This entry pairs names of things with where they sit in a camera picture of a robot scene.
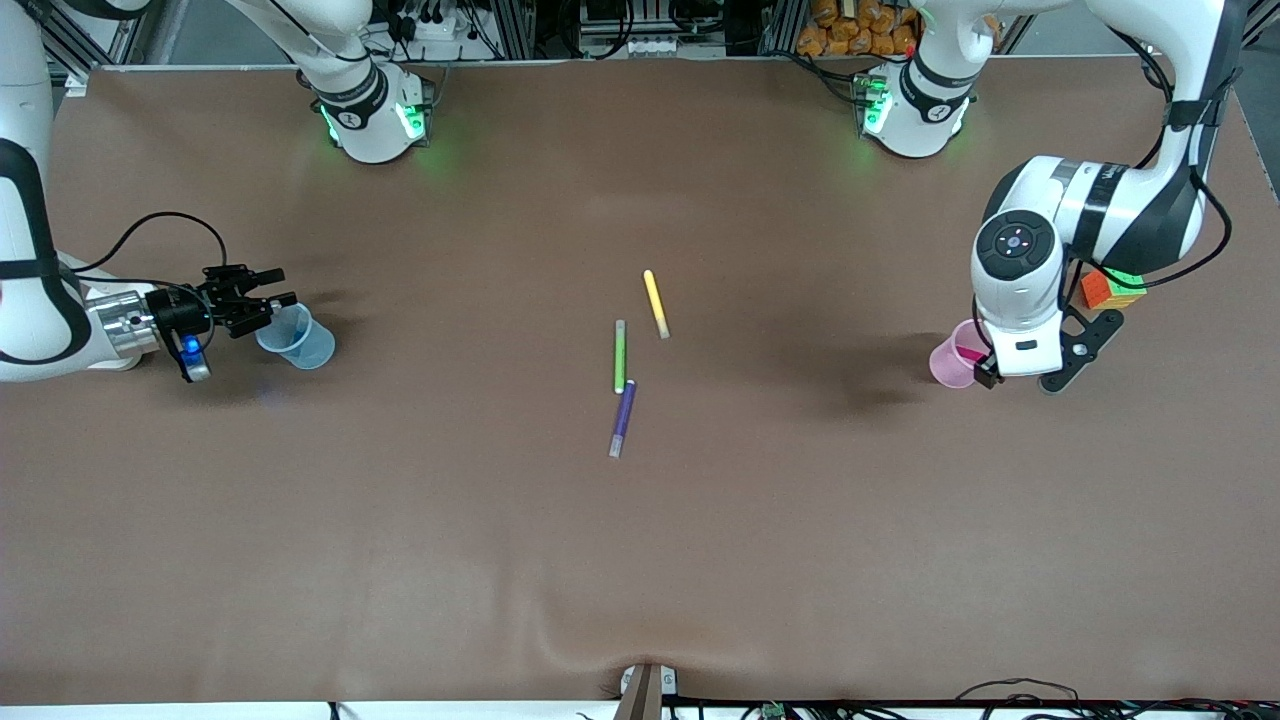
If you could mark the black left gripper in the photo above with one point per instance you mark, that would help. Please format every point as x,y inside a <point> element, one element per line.
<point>987,374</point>

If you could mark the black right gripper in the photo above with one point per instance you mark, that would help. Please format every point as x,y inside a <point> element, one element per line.
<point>186,312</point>

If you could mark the pink marker pen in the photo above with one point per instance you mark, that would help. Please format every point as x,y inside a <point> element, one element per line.
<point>970,354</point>

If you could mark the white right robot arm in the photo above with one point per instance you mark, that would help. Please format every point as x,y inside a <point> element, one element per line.
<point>30,330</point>

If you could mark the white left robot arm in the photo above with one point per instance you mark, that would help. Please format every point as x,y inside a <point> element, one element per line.
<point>1015,250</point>

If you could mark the pink plastic cup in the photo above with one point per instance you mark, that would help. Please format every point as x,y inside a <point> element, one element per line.
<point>950,365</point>

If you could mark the light blue plastic cup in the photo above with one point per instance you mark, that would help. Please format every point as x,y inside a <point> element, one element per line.
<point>305,345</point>

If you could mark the colourful puzzle cube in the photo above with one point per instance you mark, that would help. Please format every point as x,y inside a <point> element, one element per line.
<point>1098,290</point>

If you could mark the white power strip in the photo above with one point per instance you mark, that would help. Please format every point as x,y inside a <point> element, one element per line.
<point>432,27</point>

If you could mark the yellow marker pen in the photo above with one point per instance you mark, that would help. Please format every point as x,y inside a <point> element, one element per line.
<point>656,303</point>

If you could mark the purple marker pen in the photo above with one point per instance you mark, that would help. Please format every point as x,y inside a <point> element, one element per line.
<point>623,418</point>

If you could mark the green marker pen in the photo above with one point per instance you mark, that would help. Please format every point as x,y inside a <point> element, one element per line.
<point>620,357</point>

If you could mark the orange packaged goods pile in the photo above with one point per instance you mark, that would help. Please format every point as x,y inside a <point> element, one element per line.
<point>855,30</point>

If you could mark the metal table clamp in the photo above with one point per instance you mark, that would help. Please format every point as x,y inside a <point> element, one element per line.
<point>645,690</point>

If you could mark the aluminium frame post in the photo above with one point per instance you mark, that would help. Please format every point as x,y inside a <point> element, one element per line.
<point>1260,25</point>
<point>95,35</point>

